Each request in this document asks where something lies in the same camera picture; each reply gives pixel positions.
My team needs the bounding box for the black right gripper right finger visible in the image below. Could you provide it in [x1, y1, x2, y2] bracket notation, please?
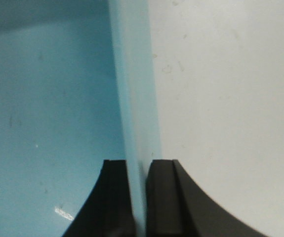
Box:
[146, 159, 263, 237]

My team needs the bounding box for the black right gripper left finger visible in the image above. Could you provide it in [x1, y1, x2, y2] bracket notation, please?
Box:
[63, 160, 136, 237]

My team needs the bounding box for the light blue plastic box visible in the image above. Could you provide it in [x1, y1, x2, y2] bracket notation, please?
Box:
[0, 0, 162, 237]

